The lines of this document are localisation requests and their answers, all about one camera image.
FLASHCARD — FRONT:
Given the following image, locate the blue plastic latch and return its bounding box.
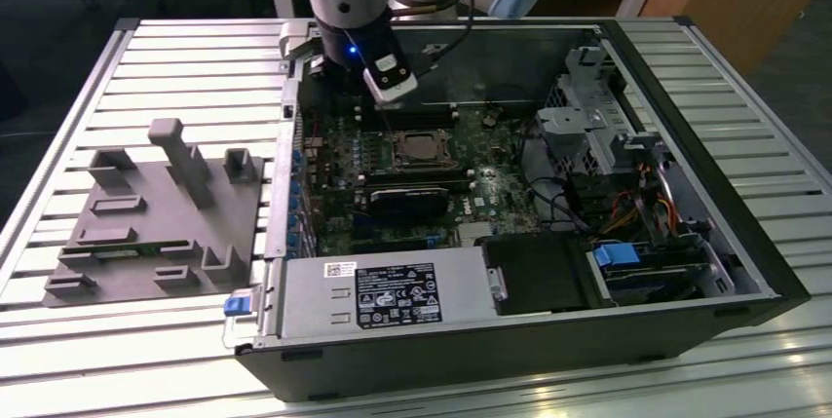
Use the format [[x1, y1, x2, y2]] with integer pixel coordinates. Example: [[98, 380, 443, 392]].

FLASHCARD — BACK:
[[222, 290, 253, 319]]

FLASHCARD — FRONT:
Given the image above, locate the black PC case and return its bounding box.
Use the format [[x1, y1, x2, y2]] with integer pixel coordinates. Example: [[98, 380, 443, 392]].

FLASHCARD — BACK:
[[234, 15, 813, 402]]

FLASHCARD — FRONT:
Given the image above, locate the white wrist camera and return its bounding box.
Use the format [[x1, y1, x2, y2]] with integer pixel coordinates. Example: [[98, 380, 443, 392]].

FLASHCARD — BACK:
[[361, 53, 419, 106]]

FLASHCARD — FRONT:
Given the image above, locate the silver drive cage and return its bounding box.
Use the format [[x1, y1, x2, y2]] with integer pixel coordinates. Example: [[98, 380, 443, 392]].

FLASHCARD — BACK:
[[534, 46, 659, 176]]

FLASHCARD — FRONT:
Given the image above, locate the green RAM stick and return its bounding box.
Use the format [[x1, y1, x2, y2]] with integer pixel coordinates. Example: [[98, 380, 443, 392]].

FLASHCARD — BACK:
[[90, 247, 169, 261]]

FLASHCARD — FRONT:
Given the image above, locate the black graphics card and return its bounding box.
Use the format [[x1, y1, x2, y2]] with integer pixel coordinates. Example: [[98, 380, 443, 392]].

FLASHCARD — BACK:
[[366, 185, 453, 221]]

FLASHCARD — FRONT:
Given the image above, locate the green motherboard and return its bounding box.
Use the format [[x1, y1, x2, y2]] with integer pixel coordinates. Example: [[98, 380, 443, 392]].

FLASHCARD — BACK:
[[299, 100, 543, 259]]

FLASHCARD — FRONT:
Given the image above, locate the gray parts rack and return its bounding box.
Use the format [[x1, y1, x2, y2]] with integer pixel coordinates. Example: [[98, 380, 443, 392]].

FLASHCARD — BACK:
[[39, 117, 269, 311]]

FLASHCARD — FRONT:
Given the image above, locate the yellow power wire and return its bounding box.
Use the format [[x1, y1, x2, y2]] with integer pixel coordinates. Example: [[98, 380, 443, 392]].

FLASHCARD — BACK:
[[601, 198, 682, 237]]

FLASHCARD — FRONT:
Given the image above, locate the silver power supply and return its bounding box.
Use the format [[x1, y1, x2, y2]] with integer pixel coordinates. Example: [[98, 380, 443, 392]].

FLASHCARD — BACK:
[[255, 246, 507, 342]]

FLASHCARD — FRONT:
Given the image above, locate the silver chipset heatsink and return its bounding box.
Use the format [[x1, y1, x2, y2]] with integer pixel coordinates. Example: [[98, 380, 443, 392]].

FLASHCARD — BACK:
[[457, 221, 501, 247]]

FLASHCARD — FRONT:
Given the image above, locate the CPU socket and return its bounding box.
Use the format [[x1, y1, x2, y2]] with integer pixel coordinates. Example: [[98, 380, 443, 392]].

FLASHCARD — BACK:
[[383, 128, 459, 171]]

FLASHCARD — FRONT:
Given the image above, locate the black RAM slot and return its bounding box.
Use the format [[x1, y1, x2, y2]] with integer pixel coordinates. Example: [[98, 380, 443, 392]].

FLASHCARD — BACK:
[[393, 102, 457, 114], [370, 178, 471, 186], [390, 112, 457, 127], [370, 170, 470, 177]]

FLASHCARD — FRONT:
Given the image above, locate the blue disk carrier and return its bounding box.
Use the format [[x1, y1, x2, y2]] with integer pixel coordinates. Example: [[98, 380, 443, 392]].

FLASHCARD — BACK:
[[591, 240, 714, 308]]

